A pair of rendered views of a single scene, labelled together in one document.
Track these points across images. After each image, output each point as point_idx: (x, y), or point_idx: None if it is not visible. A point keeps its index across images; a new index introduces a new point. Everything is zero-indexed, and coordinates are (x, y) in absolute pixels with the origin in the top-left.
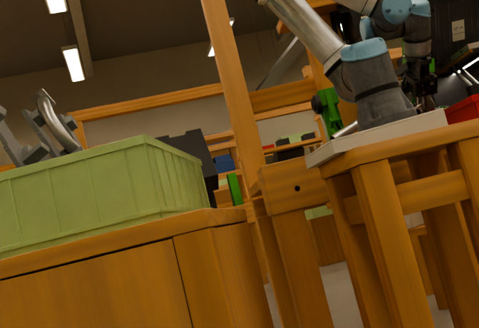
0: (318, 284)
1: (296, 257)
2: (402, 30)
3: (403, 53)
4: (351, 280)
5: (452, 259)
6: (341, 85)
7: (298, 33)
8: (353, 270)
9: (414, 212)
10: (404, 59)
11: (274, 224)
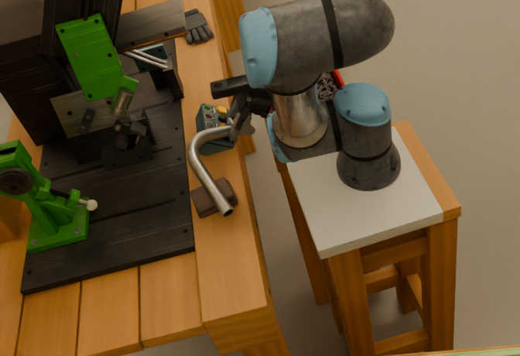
0: (289, 354)
1: (286, 353)
2: None
3: (70, 49)
4: (347, 315)
5: None
6: (321, 150)
7: (308, 114)
8: (360, 305)
9: None
10: (80, 59)
11: (264, 348)
